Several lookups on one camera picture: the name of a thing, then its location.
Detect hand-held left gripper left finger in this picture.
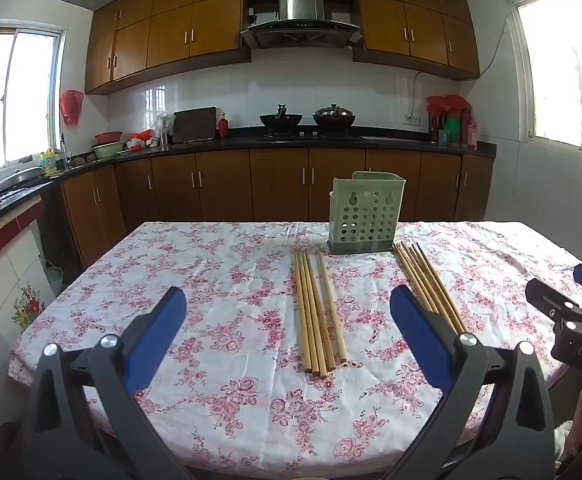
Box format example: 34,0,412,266
21,286,196,480

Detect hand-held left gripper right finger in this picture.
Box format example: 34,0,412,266
378,285,556,480

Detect row of wooden chopsticks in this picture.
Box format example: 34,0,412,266
393,242,469,336
293,247,349,378

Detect green perforated utensil holder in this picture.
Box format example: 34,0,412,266
327,171,406,256

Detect pink floral tablecloth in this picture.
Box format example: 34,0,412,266
8,220,582,466

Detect brown base cabinets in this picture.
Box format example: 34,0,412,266
61,146,494,268

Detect black kitchen countertop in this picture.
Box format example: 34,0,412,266
0,127,498,231

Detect green basin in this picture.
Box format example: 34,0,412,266
91,141,126,159

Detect red and white plastic bag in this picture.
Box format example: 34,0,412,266
128,130,160,150

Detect grey pan lid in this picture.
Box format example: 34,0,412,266
0,166,46,193

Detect sliding window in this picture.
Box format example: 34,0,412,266
0,20,66,178
508,0,582,166

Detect dark cutting board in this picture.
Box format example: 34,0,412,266
172,106,218,144

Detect black gas stove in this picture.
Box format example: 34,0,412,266
256,130,364,142

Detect red bag over bottles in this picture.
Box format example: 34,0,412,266
426,94,472,116

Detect black pot with lid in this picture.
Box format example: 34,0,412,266
313,104,357,127

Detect black wok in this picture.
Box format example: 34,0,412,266
259,104,304,128

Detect steel range hood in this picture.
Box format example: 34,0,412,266
240,0,364,51

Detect brown wall cabinet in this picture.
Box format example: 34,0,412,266
353,0,480,81
85,0,252,95

